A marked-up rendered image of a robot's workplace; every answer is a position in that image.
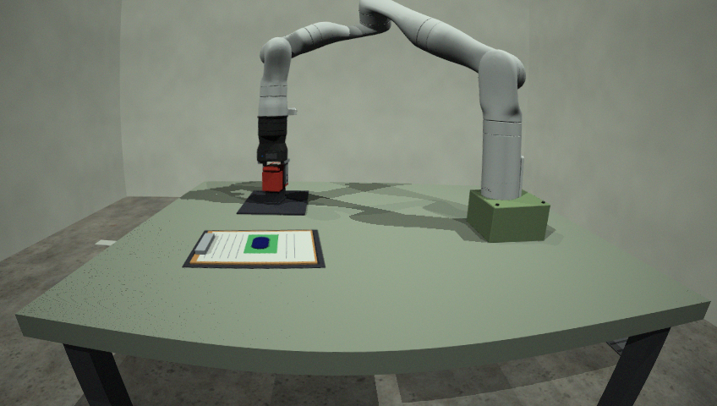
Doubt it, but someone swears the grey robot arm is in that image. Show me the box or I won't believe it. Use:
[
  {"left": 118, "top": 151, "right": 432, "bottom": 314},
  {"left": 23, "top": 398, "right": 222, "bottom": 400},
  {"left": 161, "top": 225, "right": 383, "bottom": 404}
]
[{"left": 260, "top": 0, "right": 526, "bottom": 200}]

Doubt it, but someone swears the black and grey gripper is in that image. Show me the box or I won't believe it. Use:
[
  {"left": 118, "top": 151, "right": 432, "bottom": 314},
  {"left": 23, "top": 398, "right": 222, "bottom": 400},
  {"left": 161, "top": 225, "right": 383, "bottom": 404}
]
[{"left": 257, "top": 96, "right": 297, "bottom": 184}]

